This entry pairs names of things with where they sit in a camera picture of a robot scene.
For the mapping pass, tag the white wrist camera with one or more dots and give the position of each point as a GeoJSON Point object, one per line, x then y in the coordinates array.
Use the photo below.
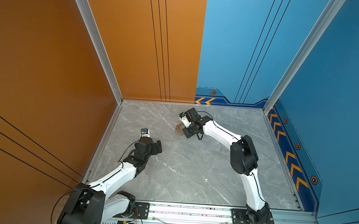
{"type": "Point", "coordinates": [184, 120]}
{"type": "Point", "coordinates": [144, 132]}

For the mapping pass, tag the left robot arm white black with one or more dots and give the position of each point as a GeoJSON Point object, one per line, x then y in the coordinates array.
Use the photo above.
{"type": "Point", "coordinates": [101, 199]}

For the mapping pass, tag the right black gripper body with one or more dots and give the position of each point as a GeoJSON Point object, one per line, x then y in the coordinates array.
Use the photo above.
{"type": "Point", "coordinates": [189, 131]}

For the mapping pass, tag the left corner aluminium post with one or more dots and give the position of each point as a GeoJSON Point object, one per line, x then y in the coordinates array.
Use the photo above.
{"type": "Point", "coordinates": [95, 36]}

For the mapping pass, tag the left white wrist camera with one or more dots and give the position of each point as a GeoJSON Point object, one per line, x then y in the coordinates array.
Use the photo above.
{"type": "Point", "coordinates": [144, 132]}

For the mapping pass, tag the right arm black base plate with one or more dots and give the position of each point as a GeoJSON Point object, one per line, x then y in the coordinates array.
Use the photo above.
{"type": "Point", "coordinates": [243, 216]}

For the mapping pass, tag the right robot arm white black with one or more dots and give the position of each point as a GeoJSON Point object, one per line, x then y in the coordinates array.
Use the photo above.
{"type": "Point", "coordinates": [243, 160]}

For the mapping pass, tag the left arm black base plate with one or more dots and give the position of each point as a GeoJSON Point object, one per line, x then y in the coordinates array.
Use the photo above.
{"type": "Point", "coordinates": [142, 208]}

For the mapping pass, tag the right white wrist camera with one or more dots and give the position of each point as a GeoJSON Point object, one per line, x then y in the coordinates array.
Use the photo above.
{"type": "Point", "coordinates": [184, 120]}

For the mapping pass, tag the right corner aluminium post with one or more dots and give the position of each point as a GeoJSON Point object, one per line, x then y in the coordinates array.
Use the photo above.
{"type": "Point", "coordinates": [320, 26]}

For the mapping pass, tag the corner aluminium post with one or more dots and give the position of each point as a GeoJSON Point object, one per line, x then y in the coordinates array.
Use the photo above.
{"type": "Point", "coordinates": [320, 26]}
{"type": "Point", "coordinates": [95, 36]}

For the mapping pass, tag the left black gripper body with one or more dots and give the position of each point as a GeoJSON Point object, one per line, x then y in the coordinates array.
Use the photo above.
{"type": "Point", "coordinates": [153, 150]}

